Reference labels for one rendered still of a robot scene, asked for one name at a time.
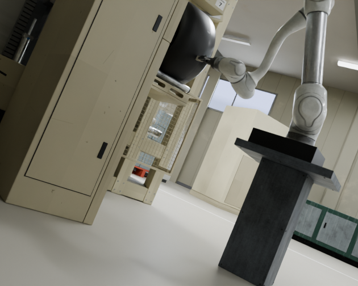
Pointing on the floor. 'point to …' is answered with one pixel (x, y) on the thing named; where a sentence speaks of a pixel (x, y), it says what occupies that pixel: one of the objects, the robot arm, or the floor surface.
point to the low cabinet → (334, 234)
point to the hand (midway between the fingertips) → (200, 58)
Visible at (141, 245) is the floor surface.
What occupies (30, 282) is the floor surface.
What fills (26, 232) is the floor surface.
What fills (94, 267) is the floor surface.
